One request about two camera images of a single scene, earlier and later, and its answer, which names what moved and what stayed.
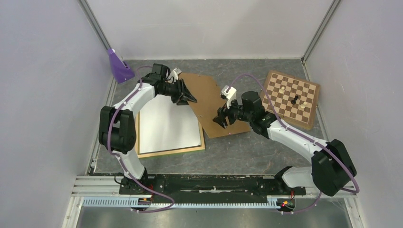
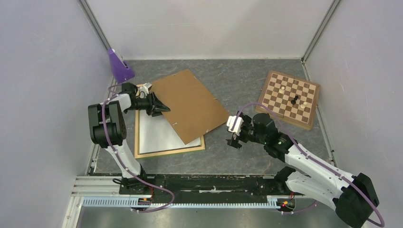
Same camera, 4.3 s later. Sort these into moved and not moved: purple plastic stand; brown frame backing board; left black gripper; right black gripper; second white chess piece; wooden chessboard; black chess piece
Moved: left black gripper; brown frame backing board; right black gripper
Not moved: second white chess piece; black chess piece; purple plastic stand; wooden chessboard
